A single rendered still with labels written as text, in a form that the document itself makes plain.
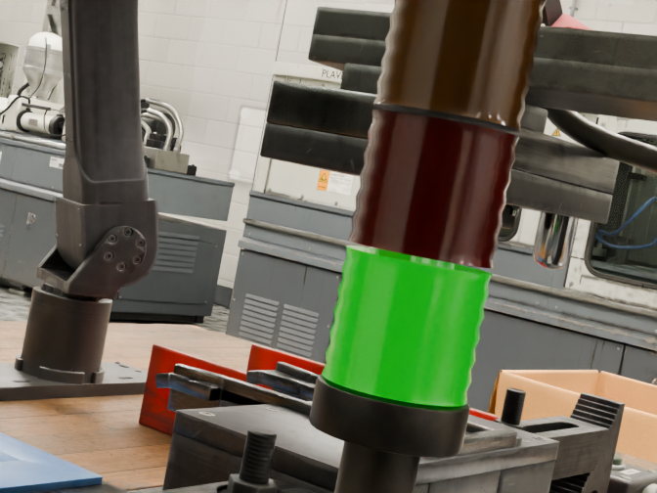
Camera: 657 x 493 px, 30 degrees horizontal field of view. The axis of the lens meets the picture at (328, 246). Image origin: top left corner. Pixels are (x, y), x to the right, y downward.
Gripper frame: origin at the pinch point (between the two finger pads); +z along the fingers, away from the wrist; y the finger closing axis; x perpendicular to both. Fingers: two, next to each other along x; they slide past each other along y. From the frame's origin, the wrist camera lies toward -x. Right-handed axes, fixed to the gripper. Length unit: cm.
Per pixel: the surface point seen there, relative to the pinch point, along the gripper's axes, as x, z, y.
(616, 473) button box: 27.6, 16.7, 18.1
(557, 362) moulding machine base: -173, -207, 375
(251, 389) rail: 47, 13, -14
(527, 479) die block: 41.0, 24.1, -5.3
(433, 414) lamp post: 53, 38, -36
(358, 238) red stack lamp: 51, 35, -39
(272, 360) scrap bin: 35.8, -8.7, 10.6
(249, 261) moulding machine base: -154, -399, 381
